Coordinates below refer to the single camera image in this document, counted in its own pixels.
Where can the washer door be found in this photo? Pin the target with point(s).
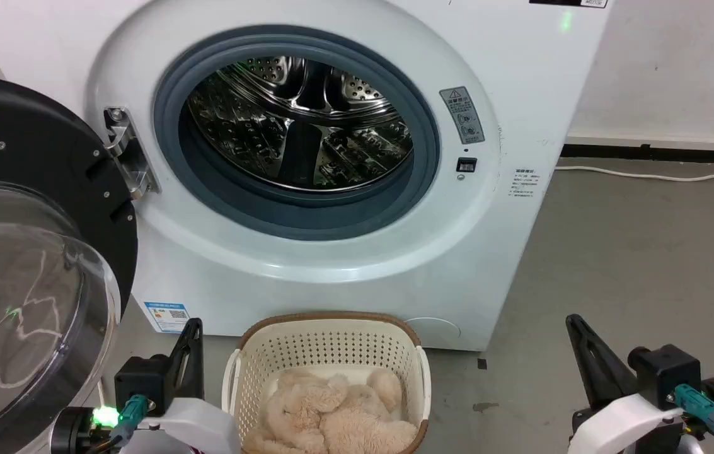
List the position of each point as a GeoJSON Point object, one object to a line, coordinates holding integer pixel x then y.
{"type": "Point", "coordinates": [23, 132]}

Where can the stainless steel washer drum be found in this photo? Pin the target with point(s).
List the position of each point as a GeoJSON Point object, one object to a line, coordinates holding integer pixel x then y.
{"type": "Point", "coordinates": [306, 145]}

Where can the grey rubber door gasket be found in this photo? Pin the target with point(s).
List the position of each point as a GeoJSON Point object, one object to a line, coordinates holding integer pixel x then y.
{"type": "Point", "coordinates": [306, 217]}

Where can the metal door hinge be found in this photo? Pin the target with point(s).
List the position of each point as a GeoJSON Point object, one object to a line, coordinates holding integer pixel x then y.
{"type": "Point", "coordinates": [133, 164]}

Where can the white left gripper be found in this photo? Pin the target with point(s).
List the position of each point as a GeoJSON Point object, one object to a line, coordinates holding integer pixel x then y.
{"type": "Point", "coordinates": [199, 425]}

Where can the white front-load washing machine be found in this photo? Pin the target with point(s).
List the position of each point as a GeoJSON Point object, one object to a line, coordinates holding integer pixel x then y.
{"type": "Point", "coordinates": [520, 252]}

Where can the grey warning sticker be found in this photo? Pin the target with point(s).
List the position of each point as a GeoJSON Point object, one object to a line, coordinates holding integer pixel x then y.
{"type": "Point", "coordinates": [461, 115]}

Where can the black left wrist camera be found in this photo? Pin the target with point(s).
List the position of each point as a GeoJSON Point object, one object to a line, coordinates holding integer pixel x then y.
{"type": "Point", "coordinates": [141, 378]}

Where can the round white filter cover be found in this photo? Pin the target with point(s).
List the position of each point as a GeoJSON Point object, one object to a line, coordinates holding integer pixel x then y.
{"type": "Point", "coordinates": [438, 331]}

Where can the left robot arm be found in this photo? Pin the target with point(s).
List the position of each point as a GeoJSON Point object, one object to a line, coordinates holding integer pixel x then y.
{"type": "Point", "coordinates": [70, 432]}

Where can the cream perforated laundry basket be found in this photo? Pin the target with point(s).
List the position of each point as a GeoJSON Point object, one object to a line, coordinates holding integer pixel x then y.
{"type": "Point", "coordinates": [325, 347]}

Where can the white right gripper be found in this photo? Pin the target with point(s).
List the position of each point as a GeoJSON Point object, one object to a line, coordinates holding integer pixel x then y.
{"type": "Point", "coordinates": [627, 422]}

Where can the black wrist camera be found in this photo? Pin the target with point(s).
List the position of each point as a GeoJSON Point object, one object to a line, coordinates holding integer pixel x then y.
{"type": "Point", "coordinates": [141, 378]}
{"type": "Point", "coordinates": [668, 375]}

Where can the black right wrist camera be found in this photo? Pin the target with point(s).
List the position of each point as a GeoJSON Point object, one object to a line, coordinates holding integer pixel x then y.
{"type": "Point", "coordinates": [668, 375]}

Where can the blue energy label sticker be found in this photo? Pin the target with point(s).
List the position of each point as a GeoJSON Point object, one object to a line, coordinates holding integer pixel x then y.
{"type": "Point", "coordinates": [167, 317]}

